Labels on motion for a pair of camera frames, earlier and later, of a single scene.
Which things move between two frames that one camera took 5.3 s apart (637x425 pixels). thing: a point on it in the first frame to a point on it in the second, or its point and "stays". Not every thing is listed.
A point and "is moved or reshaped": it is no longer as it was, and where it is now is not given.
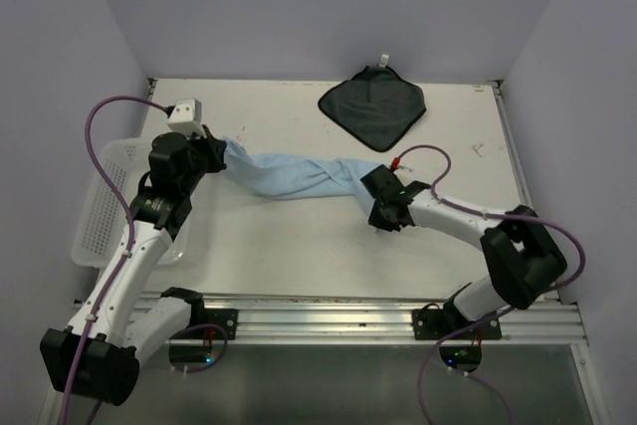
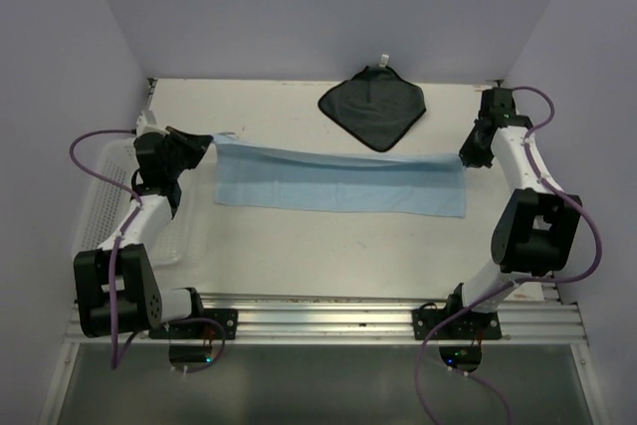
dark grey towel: (377, 106) stays
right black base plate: (443, 323) stays
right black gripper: (376, 220) to (470, 157)
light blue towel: (283, 176) is moved or reshaped
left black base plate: (226, 318) stays
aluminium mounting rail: (383, 318) stays
